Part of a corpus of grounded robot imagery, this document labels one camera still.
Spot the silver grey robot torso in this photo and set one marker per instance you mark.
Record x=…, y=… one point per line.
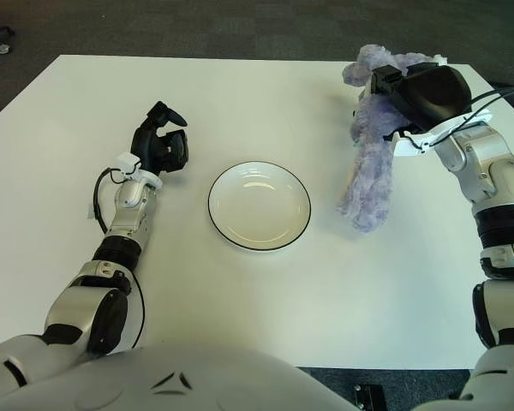
x=175, y=385

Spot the purple plush bunny doll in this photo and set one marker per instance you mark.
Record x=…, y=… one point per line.
x=374, y=180

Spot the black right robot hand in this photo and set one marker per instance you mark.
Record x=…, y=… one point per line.
x=437, y=94

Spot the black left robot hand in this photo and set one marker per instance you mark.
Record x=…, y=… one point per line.
x=147, y=147

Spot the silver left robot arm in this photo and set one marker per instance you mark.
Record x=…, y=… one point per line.
x=70, y=301

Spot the black waist bracket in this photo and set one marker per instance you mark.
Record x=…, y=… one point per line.
x=370, y=398

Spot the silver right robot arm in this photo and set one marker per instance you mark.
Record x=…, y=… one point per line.
x=488, y=171

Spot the white plate with black rim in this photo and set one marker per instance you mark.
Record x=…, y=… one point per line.
x=259, y=207

